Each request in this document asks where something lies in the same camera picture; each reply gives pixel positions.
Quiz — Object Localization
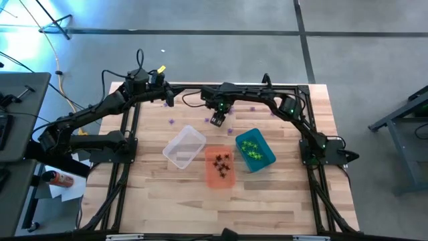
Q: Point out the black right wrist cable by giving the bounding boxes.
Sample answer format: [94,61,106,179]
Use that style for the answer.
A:
[182,89,210,108]

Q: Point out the dark rounded object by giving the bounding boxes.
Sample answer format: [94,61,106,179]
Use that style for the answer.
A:
[220,227,239,241]

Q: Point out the grey desk with keyboard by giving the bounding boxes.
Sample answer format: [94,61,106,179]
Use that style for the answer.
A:
[0,72,52,164]

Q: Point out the clear plastic bin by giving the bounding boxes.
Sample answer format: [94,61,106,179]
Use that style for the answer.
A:
[162,125,207,170]

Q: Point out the orange plastic bin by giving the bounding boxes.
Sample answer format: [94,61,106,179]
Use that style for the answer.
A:
[204,145,237,191]

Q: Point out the grey desk with mouse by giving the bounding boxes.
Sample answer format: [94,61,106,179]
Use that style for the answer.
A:
[0,159,38,239]

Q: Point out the teal plastic bin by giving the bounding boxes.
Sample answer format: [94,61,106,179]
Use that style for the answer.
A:
[233,128,277,173]

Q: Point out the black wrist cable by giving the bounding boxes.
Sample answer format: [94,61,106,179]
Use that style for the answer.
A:
[182,89,210,108]
[101,48,158,101]

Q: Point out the black desk clamp handle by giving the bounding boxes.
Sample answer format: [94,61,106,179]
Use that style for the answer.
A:
[0,84,36,108]

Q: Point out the orange spray can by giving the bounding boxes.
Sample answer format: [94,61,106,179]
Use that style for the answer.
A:
[40,169,75,189]

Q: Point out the white bracket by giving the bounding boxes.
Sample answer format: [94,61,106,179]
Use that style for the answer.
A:
[106,234,144,241]
[293,235,331,241]

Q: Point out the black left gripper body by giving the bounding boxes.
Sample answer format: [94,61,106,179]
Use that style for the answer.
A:
[126,69,168,101]

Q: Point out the yellow cable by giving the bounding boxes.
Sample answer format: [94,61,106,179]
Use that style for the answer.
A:
[17,0,88,137]

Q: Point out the black beam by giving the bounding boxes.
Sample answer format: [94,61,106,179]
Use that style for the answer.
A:
[25,140,91,178]

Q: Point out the black keyboard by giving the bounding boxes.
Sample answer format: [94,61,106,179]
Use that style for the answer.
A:
[0,113,14,151]

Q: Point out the black metal table frame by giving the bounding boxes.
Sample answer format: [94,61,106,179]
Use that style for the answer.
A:
[74,82,360,235]

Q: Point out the black floor cable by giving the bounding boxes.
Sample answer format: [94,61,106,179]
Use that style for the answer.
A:
[0,50,88,111]

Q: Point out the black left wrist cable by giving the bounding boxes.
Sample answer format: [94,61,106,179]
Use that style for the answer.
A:
[101,48,158,101]

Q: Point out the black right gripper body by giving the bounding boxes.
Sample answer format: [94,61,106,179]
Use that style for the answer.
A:
[200,82,238,113]

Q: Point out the white paper sheets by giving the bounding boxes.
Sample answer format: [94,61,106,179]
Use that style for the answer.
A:
[44,152,88,202]

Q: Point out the black tripod stand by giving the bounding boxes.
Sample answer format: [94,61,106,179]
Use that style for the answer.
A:
[35,0,74,41]

